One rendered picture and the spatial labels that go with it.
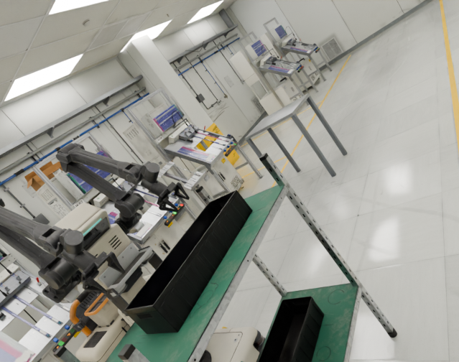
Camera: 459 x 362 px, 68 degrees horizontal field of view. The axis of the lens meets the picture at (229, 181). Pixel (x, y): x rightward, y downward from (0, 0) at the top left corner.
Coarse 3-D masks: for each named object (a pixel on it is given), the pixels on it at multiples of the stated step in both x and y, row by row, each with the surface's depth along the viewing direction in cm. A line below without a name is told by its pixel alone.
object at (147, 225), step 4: (112, 212) 357; (116, 212) 358; (108, 216) 352; (112, 216) 352; (112, 220) 348; (140, 220) 350; (144, 224) 345; (148, 224) 346; (152, 224) 346; (144, 228) 341; (148, 228) 341; (140, 232) 337; (144, 232) 337; (140, 236) 332
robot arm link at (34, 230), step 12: (0, 204) 129; (0, 216) 121; (12, 216) 121; (12, 228) 121; (24, 228) 117; (36, 228) 116; (48, 228) 116; (60, 228) 116; (36, 240) 115; (48, 240) 112
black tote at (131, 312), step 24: (216, 216) 147; (240, 216) 132; (192, 240) 133; (216, 240) 119; (168, 264) 122; (192, 264) 109; (216, 264) 116; (144, 288) 113; (168, 288) 100; (192, 288) 106; (144, 312) 100; (168, 312) 97
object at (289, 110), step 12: (288, 108) 356; (312, 108) 360; (264, 120) 391; (276, 120) 347; (324, 120) 362; (252, 132) 377; (252, 144) 379; (312, 144) 338; (336, 144) 372; (288, 156) 416; (324, 156) 344
